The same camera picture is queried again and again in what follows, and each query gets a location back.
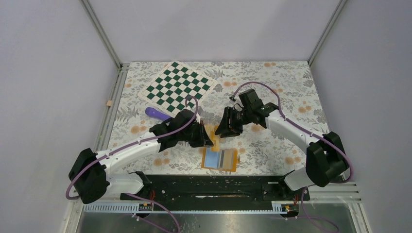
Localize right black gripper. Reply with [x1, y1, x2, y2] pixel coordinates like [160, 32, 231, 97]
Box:
[214, 106, 253, 139]

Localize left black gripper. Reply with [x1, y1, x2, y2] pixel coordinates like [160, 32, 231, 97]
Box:
[179, 120, 214, 148]

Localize orange card holder wallet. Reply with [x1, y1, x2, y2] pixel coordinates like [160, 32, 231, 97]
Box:
[201, 148, 238, 172]

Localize clear plastic card box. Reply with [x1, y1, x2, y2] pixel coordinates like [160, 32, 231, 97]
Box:
[203, 118, 226, 143]

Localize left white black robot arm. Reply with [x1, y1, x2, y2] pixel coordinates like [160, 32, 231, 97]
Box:
[66, 109, 214, 204]

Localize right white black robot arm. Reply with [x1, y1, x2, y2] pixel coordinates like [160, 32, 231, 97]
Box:
[215, 89, 349, 200]

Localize purple marker pen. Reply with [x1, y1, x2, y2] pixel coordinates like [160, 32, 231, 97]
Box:
[145, 107, 171, 121]

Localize green white chessboard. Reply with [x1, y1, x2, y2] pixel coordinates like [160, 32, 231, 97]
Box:
[137, 62, 218, 116]

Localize floral table cloth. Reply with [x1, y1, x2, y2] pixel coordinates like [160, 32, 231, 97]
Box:
[108, 61, 329, 175]

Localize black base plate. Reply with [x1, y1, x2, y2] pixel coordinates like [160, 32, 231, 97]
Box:
[135, 172, 316, 212]

